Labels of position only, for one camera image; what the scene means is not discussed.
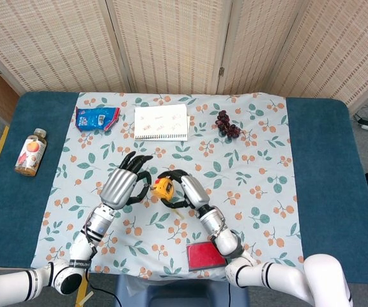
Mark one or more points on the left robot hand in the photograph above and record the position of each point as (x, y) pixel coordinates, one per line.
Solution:
(118, 188)

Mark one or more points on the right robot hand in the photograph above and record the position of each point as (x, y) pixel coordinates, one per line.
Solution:
(195, 192)

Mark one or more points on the yellow tape measure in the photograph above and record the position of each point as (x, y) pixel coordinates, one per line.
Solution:
(165, 188)

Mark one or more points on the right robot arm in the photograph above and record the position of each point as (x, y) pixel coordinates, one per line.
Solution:
(228, 240)

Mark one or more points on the floral patterned tablecloth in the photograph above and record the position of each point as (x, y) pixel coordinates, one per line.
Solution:
(251, 179)

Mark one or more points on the red ink pad case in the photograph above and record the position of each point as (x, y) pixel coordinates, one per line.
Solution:
(201, 256)

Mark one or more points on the blue snack bag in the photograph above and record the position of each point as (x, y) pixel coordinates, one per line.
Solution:
(94, 119)

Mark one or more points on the dark purple grape bunch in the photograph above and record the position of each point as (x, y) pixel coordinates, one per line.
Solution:
(226, 124)

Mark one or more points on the white spiral notebook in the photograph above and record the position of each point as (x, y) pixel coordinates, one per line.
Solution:
(160, 123)

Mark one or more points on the orange juice bottle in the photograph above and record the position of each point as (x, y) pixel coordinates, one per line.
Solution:
(30, 155)

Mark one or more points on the blue felt table cover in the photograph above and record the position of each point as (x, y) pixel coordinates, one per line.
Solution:
(327, 166)

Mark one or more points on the woven bamboo folding screen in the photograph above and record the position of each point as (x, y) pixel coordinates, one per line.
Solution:
(171, 44)

